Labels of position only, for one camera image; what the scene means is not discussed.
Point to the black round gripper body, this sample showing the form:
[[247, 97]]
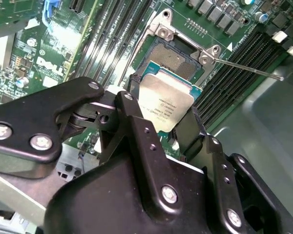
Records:
[[107, 200]]

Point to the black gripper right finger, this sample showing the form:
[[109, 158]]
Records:
[[229, 190]]

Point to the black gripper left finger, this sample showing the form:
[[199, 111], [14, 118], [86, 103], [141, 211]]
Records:
[[27, 122]]

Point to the silver topped CPU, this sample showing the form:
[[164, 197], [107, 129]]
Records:
[[166, 102]]

